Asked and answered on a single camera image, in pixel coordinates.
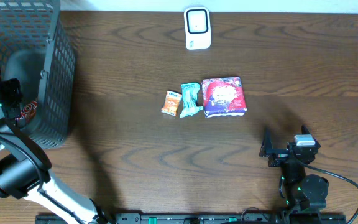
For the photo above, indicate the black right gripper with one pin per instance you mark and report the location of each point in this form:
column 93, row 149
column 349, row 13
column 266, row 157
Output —
column 279, row 155

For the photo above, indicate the pink purple tissue pack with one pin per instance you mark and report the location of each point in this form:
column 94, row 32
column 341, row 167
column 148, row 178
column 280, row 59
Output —
column 223, row 97

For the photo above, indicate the teal snack wrapper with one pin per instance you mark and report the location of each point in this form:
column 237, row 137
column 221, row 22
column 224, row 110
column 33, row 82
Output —
column 190, row 98

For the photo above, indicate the orange snack packet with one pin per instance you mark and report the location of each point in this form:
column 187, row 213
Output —
column 171, row 103

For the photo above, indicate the red chocolate bar wrapper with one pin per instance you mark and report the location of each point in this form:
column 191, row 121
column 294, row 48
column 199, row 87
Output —
column 28, row 112

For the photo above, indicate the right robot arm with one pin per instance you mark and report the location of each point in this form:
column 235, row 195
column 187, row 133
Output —
column 305, row 194

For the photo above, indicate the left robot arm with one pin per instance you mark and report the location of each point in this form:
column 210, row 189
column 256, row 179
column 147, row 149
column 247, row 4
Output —
column 26, row 171

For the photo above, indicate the white barcode scanner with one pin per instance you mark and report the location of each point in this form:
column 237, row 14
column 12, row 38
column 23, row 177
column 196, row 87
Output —
column 197, row 28

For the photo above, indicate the grey plastic mesh basket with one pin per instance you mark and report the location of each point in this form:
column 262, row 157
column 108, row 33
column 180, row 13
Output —
column 35, row 50

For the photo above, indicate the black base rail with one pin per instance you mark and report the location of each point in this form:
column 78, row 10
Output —
column 136, row 218

